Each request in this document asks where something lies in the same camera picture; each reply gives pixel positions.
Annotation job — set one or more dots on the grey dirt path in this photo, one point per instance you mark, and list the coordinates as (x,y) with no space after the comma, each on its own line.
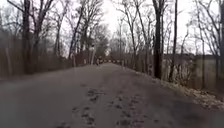
(106,96)

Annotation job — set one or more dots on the row of bare trees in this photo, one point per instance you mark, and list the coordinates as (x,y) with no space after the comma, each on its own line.
(157,40)
(26,36)

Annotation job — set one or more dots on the leaf-covered verge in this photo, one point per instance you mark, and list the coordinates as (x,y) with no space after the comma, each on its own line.
(196,95)

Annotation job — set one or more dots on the brown brush thicket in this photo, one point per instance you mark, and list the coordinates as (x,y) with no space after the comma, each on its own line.
(13,61)

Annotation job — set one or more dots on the pale post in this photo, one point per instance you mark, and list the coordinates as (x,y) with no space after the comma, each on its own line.
(92,53)

